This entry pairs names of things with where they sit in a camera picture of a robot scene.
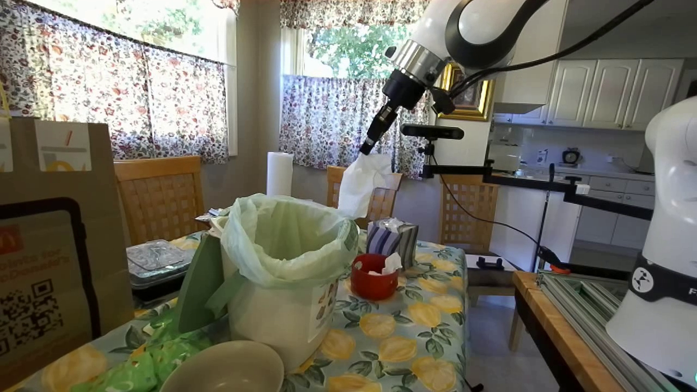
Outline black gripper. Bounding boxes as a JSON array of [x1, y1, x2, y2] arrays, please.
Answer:
[[360, 69, 424, 154]]

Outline white paper tissue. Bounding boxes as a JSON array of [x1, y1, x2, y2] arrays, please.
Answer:
[[337, 152, 394, 218]]

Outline red bowl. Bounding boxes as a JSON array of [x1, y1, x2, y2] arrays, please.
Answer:
[[351, 252, 398, 301]]

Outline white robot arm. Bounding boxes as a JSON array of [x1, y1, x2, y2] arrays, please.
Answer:
[[360, 0, 697, 385]]

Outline white bin with green bag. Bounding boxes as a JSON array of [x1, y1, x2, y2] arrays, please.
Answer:
[[217, 193, 360, 370]]

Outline beige bowl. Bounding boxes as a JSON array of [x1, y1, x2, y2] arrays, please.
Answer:
[[159, 340, 286, 392]]

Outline floral curtain right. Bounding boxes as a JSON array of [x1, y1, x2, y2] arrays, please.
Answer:
[[279, 73, 435, 177]]

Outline floral curtain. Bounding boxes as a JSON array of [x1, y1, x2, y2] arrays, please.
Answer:
[[279, 73, 435, 177], [0, 0, 230, 164]]

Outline wooden chair middle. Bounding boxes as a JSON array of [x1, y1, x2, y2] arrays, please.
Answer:
[[327, 165, 400, 227]]

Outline wooden chair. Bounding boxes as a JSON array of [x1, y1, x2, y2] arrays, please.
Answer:
[[115, 157, 205, 243], [327, 165, 400, 227], [439, 174, 496, 252]]

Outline white paper towel roll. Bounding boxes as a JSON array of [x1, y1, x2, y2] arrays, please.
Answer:
[[265, 152, 293, 197]]

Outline wooden chair right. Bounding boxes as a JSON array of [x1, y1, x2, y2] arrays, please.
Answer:
[[439, 174, 496, 252]]

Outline lemon print tablecloth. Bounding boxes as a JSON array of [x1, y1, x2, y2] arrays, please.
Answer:
[[3, 242, 468, 392]]

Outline floral curtain left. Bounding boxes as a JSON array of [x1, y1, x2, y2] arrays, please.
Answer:
[[0, 0, 230, 164]]

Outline white kitchen cabinets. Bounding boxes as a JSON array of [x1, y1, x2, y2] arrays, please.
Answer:
[[499, 57, 685, 136]]

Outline wooden chair left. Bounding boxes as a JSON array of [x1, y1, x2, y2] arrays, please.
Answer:
[[115, 157, 205, 243]]

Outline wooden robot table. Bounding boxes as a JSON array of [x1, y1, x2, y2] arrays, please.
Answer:
[[512, 273, 695, 392]]

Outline green plastic bags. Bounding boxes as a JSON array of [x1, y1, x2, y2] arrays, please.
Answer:
[[74, 308, 212, 392]]

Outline brown paper bag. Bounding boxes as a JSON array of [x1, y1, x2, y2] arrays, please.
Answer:
[[0, 117, 132, 387]]

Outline black camera on boom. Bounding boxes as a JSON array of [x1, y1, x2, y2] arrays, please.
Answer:
[[400, 125, 653, 220]]

